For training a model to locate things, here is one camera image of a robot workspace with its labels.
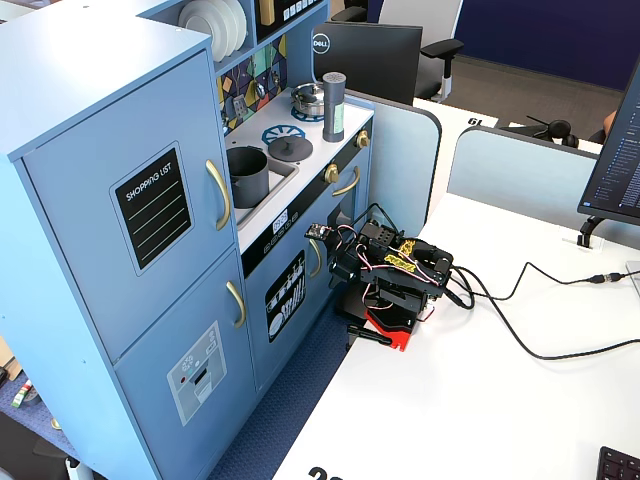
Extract black Dell monitor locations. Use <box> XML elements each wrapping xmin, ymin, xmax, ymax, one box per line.
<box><xmin>311</xmin><ymin>21</ymin><xmax>424</xmax><ymax>107</ymax></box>

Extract gray pot lid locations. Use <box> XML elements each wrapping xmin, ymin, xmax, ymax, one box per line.
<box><xmin>267</xmin><ymin>135</ymin><xmax>314</xmax><ymax>162</ymax></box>

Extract black headphones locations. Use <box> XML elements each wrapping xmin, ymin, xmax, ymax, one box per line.
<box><xmin>524</xmin><ymin>114</ymin><xmax>581</xmax><ymax>149</ymax></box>

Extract black keyboard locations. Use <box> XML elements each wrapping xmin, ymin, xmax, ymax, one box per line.
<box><xmin>597</xmin><ymin>445</ymin><xmax>640</xmax><ymax>480</ymax></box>

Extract black shopping list board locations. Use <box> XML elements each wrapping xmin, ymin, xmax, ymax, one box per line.
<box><xmin>109</xmin><ymin>141</ymin><xmax>195</xmax><ymax>277</ymax></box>

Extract black table clamp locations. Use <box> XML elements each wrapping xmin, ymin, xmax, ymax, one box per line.
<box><xmin>346</xmin><ymin>323</ymin><xmax>394</xmax><ymax>351</ymax></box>

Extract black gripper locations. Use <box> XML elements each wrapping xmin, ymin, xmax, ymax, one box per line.
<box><xmin>328</xmin><ymin>230</ymin><xmax>374</xmax><ymax>290</ymax></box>

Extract blue toy fridge door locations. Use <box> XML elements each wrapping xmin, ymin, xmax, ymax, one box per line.
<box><xmin>21</xmin><ymin>48</ymin><xmax>237</xmax><ymax>362</ymax></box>

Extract steel pot with lid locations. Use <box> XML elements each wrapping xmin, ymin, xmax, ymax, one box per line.
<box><xmin>290</xmin><ymin>82</ymin><xmax>326</xmax><ymax>117</ymax></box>

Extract gold freezer door handle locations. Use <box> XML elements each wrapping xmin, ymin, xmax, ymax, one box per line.
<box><xmin>225</xmin><ymin>280</ymin><xmax>247</xmax><ymax>330</ymax></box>

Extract black computer monitor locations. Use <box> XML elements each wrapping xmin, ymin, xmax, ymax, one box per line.
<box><xmin>577</xmin><ymin>59</ymin><xmax>640</xmax><ymax>227</ymax></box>

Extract gray toy sink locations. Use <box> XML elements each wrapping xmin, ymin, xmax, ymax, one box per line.
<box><xmin>227</xmin><ymin>158</ymin><xmax>300</xmax><ymax>227</ymax></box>

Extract gold dishwasher door handle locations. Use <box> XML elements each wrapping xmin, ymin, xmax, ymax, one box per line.
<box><xmin>308</xmin><ymin>238</ymin><xmax>323</xmax><ymax>279</ymax></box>

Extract blue wooden toy kitchen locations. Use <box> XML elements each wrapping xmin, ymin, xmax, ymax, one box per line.
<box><xmin>0</xmin><ymin>0</ymin><xmax>376</xmax><ymax>480</ymax></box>

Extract gold oven door handle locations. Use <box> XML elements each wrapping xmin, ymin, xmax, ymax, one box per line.
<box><xmin>331</xmin><ymin>166</ymin><xmax>361</xmax><ymax>198</ymax></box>

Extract red robot base mount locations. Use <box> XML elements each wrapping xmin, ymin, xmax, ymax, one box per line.
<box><xmin>364</xmin><ymin>307</ymin><xmax>419</xmax><ymax>354</ymax></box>

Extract gray ice dispenser panel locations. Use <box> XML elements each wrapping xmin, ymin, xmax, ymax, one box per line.
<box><xmin>166</xmin><ymin>320</ymin><xmax>229</xmax><ymax>427</ymax></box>

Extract gold fridge door handle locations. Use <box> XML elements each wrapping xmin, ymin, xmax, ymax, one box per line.
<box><xmin>205</xmin><ymin>159</ymin><xmax>233</xmax><ymax>232</ymax></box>

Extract grey cup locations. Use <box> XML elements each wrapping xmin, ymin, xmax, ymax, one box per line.
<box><xmin>322</xmin><ymin>71</ymin><xmax>347</xmax><ymax>143</ymax></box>

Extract black toy microwave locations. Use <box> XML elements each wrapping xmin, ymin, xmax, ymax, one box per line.
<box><xmin>254</xmin><ymin>0</ymin><xmax>326</xmax><ymax>44</ymax></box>

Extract blue toy freezer door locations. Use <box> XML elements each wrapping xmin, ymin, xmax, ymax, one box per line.
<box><xmin>113</xmin><ymin>247</ymin><xmax>260</xmax><ymax>480</ymax></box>

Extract white black office chair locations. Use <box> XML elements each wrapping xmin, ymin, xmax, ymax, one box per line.
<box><xmin>378</xmin><ymin>0</ymin><xmax>465</xmax><ymax>104</ymax></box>

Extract light blue desk divider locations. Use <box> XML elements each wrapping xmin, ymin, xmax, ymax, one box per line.
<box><xmin>344</xmin><ymin>89</ymin><xmax>443</xmax><ymax>236</ymax></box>
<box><xmin>447</xmin><ymin>125</ymin><xmax>640</xmax><ymax>251</ymax></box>

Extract blue toy dishwasher door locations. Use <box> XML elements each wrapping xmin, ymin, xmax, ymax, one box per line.
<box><xmin>243</xmin><ymin>219</ymin><xmax>335</xmax><ymax>394</ymax></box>

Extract white toy plate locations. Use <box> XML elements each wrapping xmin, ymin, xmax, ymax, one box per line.
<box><xmin>233</xmin><ymin>0</ymin><xmax>249</xmax><ymax>47</ymax></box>
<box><xmin>212</xmin><ymin>0</ymin><xmax>240</xmax><ymax>57</ymax></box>
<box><xmin>178</xmin><ymin>0</ymin><xmax>225</xmax><ymax>64</ymax></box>

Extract black power cable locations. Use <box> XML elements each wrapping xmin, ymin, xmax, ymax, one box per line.
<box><xmin>449</xmin><ymin>264</ymin><xmax>640</xmax><ymax>361</ymax></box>

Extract gray plastic pot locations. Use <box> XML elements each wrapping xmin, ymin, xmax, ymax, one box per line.
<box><xmin>226</xmin><ymin>145</ymin><xmax>271</xmax><ymax>210</ymax></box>

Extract blue toy oven door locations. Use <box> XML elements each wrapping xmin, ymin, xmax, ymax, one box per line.
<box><xmin>322</xmin><ymin>149</ymin><xmax>374</xmax><ymax>251</ymax></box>

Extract black camera cable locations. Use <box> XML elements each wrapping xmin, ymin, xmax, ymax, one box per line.
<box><xmin>449</xmin><ymin>260</ymin><xmax>629</xmax><ymax>311</ymax></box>

